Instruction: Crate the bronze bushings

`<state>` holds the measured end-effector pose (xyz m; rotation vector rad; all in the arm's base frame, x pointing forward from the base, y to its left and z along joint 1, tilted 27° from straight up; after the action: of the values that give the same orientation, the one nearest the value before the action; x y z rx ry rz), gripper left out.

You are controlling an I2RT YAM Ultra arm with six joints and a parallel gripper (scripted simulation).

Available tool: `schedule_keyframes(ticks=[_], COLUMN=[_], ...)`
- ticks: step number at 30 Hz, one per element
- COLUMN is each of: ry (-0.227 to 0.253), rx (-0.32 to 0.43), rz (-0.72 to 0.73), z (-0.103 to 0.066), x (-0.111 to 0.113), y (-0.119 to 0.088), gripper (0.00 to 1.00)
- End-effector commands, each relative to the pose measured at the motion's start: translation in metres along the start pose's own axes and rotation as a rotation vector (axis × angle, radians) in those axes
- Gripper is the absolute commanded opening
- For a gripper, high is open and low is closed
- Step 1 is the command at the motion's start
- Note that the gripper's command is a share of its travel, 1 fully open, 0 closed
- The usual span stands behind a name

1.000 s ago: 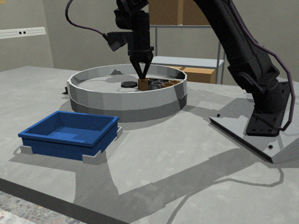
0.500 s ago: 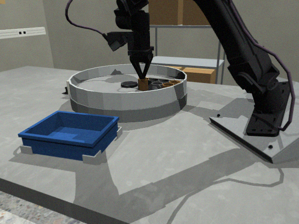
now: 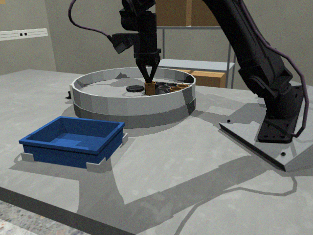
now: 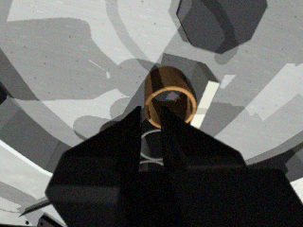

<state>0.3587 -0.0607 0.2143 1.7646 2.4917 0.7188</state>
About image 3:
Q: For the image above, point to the grey metal bushing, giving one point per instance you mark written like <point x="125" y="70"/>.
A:
<point x="171" y="85"/>
<point x="164" y="90"/>
<point x="157" y="85"/>

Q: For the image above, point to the blue plastic tray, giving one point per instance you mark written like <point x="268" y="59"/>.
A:
<point x="73" y="141"/>

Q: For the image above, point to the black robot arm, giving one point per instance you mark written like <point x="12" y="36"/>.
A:
<point x="262" y="70"/>

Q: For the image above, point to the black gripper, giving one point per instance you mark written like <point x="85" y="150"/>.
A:
<point x="152" y="58"/>

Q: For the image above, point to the bronze bushing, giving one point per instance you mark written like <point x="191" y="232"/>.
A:
<point x="150" y="88"/>
<point x="183" y="86"/>
<point x="174" y="89"/>

